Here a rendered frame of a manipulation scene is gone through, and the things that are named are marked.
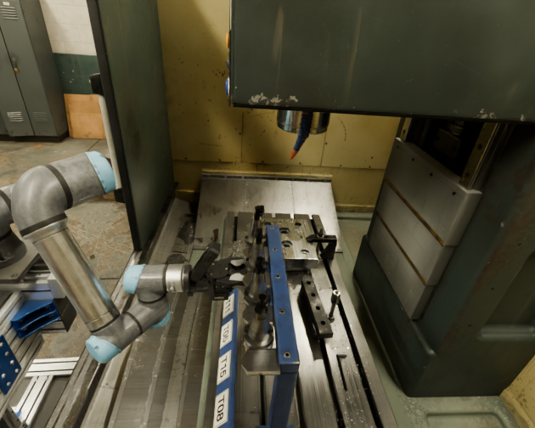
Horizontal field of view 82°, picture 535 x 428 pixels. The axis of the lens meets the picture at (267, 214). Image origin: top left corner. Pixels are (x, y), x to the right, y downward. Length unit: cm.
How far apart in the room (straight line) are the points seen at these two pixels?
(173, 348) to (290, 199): 121
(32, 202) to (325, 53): 67
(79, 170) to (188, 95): 124
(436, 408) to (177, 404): 91
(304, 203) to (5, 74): 466
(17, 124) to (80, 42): 149
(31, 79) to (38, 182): 482
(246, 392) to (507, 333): 86
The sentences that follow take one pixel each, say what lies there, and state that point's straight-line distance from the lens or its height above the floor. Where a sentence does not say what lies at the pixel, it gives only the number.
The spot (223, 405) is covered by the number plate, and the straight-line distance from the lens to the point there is 91.
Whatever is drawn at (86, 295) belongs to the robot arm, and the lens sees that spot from 86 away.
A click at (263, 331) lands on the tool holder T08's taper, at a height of 125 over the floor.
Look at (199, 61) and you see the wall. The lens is 198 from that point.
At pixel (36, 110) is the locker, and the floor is 48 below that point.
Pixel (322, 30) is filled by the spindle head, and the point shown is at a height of 176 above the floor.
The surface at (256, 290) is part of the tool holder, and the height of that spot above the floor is 125.
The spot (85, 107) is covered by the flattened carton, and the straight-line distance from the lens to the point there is 585.
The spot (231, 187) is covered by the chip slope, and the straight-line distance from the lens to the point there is 210.
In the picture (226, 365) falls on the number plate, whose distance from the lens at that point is 97.
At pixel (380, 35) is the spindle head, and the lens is 66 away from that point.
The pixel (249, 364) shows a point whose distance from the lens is 65.
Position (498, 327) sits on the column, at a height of 97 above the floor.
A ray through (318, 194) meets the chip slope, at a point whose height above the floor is 80.
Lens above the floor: 176
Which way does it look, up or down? 31 degrees down
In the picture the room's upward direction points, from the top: 5 degrees clockwise
